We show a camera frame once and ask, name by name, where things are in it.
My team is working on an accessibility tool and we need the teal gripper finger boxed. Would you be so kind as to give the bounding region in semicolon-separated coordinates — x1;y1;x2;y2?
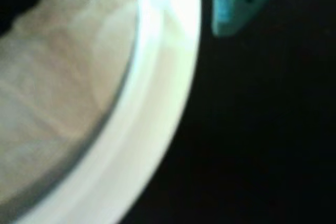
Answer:
212;0;291;37

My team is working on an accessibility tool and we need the white round shape-sorter board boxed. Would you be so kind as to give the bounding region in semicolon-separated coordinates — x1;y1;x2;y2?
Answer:
10;0;203;224

